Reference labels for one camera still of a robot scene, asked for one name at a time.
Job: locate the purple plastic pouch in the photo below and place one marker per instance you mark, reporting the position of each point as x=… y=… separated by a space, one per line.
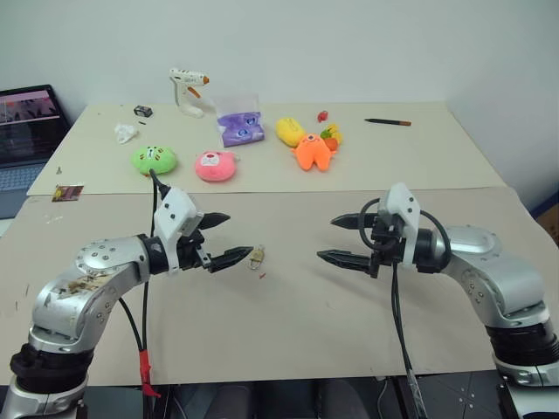
x=240 y=124

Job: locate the small brass padlock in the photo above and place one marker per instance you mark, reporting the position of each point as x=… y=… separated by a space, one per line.
x=257 y=257

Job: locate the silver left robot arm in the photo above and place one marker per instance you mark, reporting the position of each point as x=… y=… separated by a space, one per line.
x=70 y=301

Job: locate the black pen with orange end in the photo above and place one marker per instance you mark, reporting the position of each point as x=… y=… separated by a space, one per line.
x=386 y=121

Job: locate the crumpled white tissue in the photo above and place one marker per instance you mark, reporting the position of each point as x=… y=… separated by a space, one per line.
x=126 y=133

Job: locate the beige cardboard sheet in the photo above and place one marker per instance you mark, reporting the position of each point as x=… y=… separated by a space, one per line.
x=393 y=157
x=284 y=323

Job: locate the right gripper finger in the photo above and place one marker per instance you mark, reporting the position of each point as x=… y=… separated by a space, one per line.
x=354 y=221
x=347 y=259

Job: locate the small printed card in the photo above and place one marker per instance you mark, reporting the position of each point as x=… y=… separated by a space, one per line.
x=67 y=193

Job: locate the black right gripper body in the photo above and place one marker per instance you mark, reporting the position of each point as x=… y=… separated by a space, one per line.
x=386 y=246

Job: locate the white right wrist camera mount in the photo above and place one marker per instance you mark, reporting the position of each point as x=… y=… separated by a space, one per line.
x=404 y=205

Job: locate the white hot glue gun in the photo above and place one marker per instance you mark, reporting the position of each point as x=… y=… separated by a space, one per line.
x=185 y=96

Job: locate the dark rounded shape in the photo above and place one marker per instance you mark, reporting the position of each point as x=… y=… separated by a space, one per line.
x=340 y=401

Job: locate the pink round plush toy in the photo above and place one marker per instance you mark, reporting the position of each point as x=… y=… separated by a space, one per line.
x=214 y=166

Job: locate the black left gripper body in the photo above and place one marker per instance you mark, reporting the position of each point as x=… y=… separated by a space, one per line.
x=192 y=255

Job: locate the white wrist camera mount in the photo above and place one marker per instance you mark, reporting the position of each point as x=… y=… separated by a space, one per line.
x=404 y=205
x=174 y=209

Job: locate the black metal base plate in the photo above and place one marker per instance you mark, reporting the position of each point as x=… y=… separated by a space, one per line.
x=458 y=395

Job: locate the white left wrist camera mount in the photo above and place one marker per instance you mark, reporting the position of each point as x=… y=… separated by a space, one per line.
x=174 y=209

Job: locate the brown cardboard box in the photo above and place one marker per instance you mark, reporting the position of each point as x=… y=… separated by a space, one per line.
x=549 y=224

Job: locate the green round plush toy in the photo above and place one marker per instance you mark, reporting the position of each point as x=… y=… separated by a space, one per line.
x=153 y=158

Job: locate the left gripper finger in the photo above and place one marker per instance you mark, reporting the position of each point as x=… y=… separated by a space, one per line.
x=214 y=219
x=231 y=257

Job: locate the orange monster plush toy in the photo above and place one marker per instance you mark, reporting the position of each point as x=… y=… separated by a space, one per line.
x=312 y=153

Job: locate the small black box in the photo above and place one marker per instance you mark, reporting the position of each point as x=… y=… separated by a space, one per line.
x=143 y=110

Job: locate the open laptop computer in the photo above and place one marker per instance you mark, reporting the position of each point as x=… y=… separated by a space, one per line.
x=24 y=131

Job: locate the small red object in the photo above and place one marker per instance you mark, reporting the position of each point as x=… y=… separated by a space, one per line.
x=322 y=116

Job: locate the yellow and green plush toy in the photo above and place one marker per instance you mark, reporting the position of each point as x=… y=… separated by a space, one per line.
x=334 y=134

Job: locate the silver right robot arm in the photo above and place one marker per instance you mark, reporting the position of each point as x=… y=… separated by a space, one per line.
x=498 y=270

